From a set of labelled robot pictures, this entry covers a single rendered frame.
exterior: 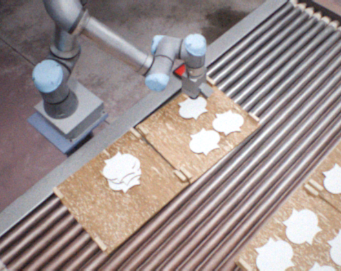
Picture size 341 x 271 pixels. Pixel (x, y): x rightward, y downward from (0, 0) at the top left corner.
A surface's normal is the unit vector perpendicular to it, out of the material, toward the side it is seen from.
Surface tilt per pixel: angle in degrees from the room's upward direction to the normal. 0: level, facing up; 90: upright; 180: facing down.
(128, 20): 0
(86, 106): 1
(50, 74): 8
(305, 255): 0
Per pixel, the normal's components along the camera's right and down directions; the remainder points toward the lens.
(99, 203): -0.03, -0.51
